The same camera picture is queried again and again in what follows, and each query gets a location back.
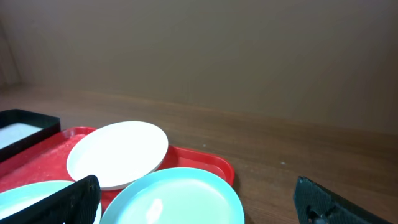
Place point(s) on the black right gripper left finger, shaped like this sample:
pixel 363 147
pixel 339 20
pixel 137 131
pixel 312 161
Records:
pixel 77 203

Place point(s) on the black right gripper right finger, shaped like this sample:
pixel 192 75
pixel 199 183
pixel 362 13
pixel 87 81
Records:
pixel 316 204

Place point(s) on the light blue round plate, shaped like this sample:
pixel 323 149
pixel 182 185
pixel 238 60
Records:
pixel 19 198

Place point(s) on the white round plate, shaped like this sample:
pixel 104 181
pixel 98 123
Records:
pixel 118 154

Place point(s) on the black water basin tray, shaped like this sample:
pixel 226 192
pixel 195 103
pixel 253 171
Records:
pixel 21 129

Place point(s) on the mint green round plate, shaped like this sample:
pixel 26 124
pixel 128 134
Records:
pixel 174 196

